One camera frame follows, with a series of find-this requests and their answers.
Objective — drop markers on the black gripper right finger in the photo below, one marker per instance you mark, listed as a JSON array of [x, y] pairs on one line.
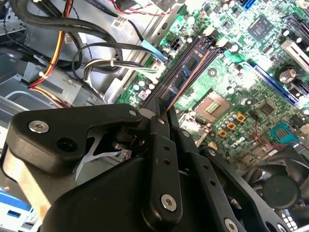
[[208, 174]]

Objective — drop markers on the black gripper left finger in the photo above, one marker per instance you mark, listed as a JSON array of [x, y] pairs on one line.
[[60, 125]]

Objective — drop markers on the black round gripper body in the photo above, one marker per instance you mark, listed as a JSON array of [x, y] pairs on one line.
[[101, 205]]

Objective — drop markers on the RAM stick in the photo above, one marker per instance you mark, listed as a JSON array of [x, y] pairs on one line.
[[188, 65]]

